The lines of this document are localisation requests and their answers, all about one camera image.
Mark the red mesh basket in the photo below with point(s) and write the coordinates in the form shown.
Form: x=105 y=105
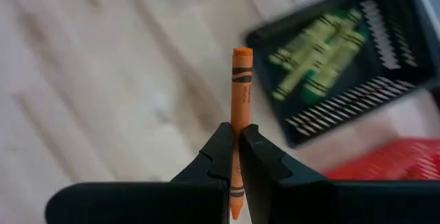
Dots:
x=388 y=162

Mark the yellow crayon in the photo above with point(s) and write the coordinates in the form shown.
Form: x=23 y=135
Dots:
x=330 y=76
x=316 y=33
x=302 y=74
x=326 y=50

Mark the orange crayon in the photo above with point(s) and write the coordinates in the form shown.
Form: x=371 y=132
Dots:
x=241 y=97

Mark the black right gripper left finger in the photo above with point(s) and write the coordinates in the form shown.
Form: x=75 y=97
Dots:
x=206 y=189

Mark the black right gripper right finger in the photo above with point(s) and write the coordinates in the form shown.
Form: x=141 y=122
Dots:
x=275 y=189

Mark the black mesh basket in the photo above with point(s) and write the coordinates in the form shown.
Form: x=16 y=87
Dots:
x=378 y=97

